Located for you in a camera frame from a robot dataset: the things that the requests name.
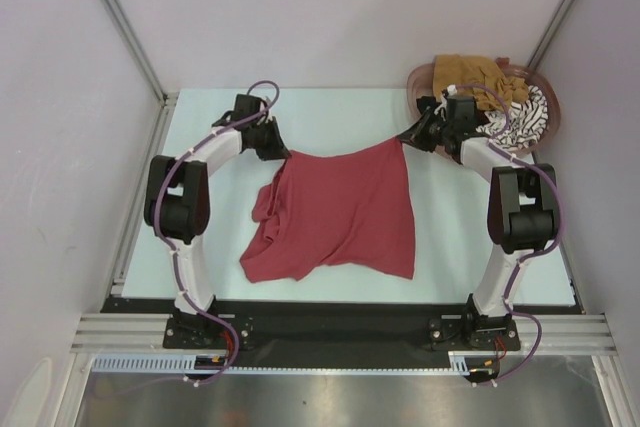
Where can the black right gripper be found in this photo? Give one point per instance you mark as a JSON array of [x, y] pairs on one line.
[[417, 133]]

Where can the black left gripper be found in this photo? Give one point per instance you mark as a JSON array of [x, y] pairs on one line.
[[277, 150]]

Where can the red tank top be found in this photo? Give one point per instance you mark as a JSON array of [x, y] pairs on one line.
[[330, 211]]

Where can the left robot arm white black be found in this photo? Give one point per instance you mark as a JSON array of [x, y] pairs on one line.
[[177, 207]]

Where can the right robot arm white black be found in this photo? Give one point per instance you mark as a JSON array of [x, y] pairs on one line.
[[523, 221]]

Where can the mustard yellow tank top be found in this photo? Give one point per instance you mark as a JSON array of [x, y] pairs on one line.
[[468, 72]]

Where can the black white striped tank top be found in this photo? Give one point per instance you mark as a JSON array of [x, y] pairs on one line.
[[527, 123]]

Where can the pink translucent laundry basket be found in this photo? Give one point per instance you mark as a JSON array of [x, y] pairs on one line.
[[419, 83]]

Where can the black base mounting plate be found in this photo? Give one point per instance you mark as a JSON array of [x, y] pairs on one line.
[[339, 335]]

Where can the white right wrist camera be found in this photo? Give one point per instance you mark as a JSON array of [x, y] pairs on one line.
[[441, 108]]

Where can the left aluminium corner post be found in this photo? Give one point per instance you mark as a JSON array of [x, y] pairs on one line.
[[134, 46]]

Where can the aluminium corner post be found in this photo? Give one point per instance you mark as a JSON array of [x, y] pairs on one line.
[[553, 27], [134, 46]]

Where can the right aluminium corner post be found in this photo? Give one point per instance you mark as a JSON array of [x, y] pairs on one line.
[[553, 27]]

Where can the grey slotted cable duct right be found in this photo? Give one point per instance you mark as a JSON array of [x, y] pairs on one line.
[[468, 362]]

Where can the grey slotted cable duct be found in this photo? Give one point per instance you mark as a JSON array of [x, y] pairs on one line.
[[468, 362], [207, 364]]

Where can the aluminium frame rail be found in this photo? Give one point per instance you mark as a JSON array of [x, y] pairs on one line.
[[120, 333]]

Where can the grey slotted cable duct left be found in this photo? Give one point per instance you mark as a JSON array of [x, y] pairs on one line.
[[207, 364]]

